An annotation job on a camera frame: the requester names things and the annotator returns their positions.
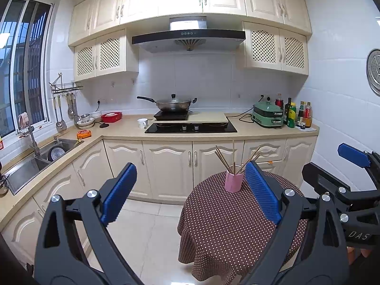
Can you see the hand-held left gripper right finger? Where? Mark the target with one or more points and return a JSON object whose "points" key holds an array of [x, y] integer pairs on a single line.
{"points": [[262, 193]]}

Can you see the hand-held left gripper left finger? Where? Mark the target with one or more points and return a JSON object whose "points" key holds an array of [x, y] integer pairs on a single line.
{"points": [[118, 190]]}

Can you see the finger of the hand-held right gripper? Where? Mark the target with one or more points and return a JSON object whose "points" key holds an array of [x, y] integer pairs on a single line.
{"points": [[320, 178], [354, 155]]}

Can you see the pink cup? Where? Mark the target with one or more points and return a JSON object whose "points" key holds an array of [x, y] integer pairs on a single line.
{"points": [[234, 182]]}

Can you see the bundle of wooden chopsticks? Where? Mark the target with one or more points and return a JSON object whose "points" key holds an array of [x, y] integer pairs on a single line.
{"points": [[233, 157]]}

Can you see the person's right hand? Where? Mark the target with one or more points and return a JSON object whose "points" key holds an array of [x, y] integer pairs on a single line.
{"points": [[351, 255]]}

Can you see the brown polka-dot tablecloth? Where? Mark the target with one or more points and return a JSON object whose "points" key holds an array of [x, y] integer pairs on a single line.
{"points": [[225, 228]]}

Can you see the cream base cabinets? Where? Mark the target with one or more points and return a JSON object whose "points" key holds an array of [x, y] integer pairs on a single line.
{"points": [[166, 169]]}

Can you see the brown sauce bottle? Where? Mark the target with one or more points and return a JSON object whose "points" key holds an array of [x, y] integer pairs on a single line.
{"points": [[308, 115]]}

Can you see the orange packet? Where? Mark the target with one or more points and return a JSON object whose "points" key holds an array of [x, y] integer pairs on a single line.
{"points": [[83, 134]]}

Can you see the black sink plug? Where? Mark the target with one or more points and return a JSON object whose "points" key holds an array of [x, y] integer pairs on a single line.
{"points": [[104, 125]]}

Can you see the green bottle yellow cap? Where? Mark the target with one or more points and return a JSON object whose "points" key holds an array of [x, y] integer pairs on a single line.
{"points": [[292, 117]]}

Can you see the dark sauce bottle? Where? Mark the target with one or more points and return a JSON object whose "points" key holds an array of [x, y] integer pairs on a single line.
{"points": [[301, 112]]}

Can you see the white mug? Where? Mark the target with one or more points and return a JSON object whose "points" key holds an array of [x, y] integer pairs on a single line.
{"points": [[143, 123]]}

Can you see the red plastic tray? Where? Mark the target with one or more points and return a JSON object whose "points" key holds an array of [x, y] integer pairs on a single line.
{"points": [[111, 118]]}

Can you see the steel pot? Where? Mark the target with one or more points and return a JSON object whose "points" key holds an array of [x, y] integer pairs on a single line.
{"points": [[55, 154]]}

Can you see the stack of white bowls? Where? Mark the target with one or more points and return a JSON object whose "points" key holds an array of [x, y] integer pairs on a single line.
{"points": [[85, 123]]}

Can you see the dark oil bottle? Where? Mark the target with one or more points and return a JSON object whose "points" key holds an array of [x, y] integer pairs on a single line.
{"points": [[287, 111]]}

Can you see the green multi cooker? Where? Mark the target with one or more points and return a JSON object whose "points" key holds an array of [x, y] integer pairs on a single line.
{"points": [[267, 114]]}

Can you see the steel bowl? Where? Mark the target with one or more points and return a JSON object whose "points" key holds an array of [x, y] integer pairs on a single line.
{"points": [[85, 116]]}

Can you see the round steel steamer plate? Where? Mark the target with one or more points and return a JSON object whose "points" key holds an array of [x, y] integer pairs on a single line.
{"points": [[374, 71]]}

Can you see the steel ladle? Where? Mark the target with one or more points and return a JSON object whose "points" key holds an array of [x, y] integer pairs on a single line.
{"points": [[61, 124]]}

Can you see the stainless steel sink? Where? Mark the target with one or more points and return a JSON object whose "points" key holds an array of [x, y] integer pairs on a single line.
{"points": [[32, 166]]}

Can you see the black induction cooker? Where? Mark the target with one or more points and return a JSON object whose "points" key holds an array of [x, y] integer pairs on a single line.
{"points": [[170, 115]]}

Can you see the steel slotted spoon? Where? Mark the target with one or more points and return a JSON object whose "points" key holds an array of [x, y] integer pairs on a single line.
{"points": [[70, 112]]}

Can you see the black glass gas stove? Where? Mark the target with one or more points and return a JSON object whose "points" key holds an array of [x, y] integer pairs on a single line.
{"points": [[190, 128]]}

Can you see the steel faucet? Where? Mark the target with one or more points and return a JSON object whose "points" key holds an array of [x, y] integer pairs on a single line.
{"points": [[35, 142]]}

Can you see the steel wok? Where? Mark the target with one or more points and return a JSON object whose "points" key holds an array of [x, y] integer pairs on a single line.
{"points": [[173, 107]]}

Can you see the glass wok lid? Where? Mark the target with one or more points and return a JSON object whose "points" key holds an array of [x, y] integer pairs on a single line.
{"points": [[173, 98]]}

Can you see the sliding window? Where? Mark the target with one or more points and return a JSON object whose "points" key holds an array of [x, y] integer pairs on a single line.
{"points": [[20, 65]]}

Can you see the black range hood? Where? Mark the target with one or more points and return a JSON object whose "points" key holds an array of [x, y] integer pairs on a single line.
{"points": [[190, 40]]}

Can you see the metal wall rack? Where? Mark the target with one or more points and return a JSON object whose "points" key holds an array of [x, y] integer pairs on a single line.
{"points": [[66, 86]]}

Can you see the cream lattice-door wall cabinet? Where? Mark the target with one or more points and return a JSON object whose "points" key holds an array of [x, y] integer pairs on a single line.
{"points": [[267, 47], [107, 55]]}

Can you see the cream upper wall cabinets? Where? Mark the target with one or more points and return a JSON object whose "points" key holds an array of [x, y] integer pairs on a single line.
{"points": [[139, 3]]}

